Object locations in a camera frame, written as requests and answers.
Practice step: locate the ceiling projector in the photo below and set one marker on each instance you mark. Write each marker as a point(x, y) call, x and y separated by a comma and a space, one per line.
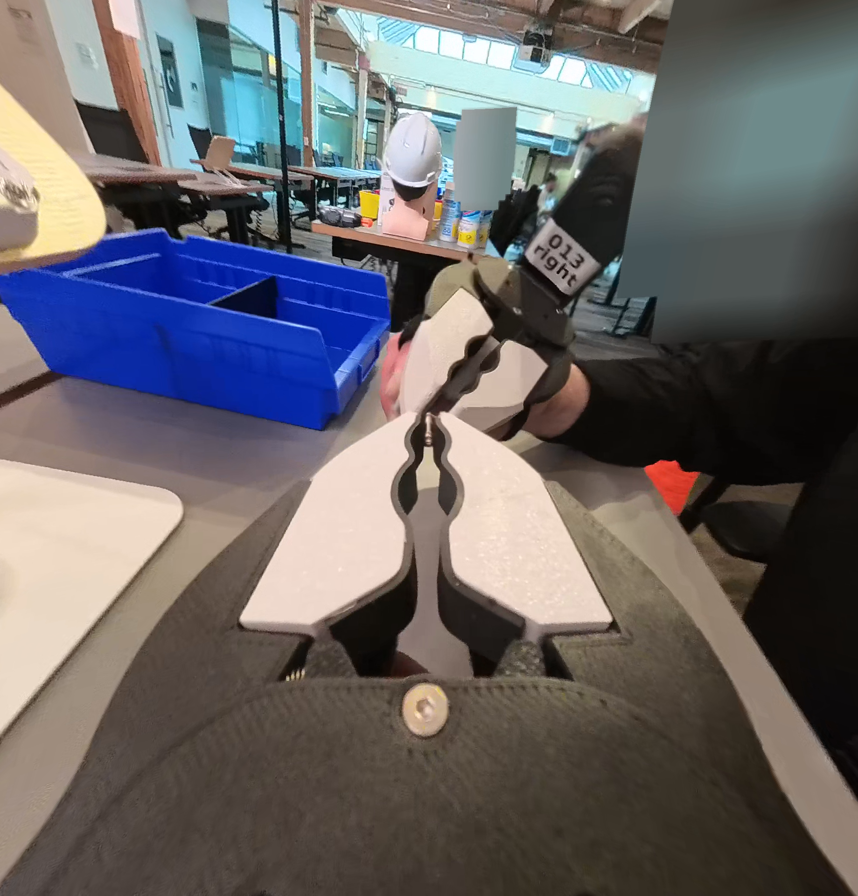
point(534, 45)

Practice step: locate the framed instruction sheet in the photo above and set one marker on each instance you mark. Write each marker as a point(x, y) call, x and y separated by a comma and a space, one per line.
point(5, 203)

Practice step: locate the black bin divider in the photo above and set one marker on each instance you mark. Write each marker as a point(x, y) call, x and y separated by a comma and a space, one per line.
point(247, 297)

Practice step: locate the brown office desk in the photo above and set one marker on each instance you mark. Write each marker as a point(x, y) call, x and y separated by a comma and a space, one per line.
point(121, 168)

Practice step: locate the wooden instruction board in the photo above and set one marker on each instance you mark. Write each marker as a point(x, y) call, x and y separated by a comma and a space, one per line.
point(58, 189)

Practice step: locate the pink mannequin head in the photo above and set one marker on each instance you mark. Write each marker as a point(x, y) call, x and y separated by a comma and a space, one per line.
point(408, 217)

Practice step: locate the black chair base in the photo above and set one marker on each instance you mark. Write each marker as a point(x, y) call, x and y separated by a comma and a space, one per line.
point(744, 525)

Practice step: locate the wooden table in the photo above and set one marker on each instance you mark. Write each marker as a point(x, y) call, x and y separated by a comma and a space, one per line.
point(373, 238)

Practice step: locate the grey desk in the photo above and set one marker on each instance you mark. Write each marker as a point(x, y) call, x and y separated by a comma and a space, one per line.
point(191, 448)

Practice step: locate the white paper sign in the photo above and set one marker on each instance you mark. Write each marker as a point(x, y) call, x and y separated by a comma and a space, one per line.
point(125, 15)

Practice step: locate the person's right hand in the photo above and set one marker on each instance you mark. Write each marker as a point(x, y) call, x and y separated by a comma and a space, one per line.
point(565, 409)

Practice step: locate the orange cone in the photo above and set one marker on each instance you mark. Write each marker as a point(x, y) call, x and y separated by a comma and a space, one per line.
point(670, 483)

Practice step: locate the metal screw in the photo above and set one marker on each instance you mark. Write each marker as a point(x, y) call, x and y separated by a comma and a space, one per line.
point(429, 423)

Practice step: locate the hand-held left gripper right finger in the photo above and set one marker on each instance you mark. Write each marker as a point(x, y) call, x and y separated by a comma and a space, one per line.
point(520, 546)

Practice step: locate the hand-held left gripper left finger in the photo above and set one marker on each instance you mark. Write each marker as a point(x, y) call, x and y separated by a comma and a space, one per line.
point(331, 546)

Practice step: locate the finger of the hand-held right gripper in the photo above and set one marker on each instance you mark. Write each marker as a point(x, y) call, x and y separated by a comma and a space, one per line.
point(443, 343)
point(502, 385)

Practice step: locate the blue plastic bin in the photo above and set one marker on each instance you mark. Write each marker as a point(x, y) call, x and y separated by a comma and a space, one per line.
point(191, 371)

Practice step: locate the black radio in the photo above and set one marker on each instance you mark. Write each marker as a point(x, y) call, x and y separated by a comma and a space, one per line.
point(341, 217)

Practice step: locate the white hard hat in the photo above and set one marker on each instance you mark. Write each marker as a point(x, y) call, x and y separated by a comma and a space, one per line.
point(413, 147)

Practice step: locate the person's right forearm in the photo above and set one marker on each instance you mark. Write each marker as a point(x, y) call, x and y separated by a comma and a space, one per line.
point(681, 406)

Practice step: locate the tan board stand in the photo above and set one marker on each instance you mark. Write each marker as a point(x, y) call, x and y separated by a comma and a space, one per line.
point(220, 152)

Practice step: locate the yellow container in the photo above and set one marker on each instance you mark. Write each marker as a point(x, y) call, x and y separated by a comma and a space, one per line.
point(369, 204)

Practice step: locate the black office chair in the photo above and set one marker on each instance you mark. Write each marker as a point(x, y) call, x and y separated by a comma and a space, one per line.
point(516, 220)

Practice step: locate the white wipes canister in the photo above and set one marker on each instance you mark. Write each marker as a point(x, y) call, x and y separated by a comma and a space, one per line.
point(451, 213)

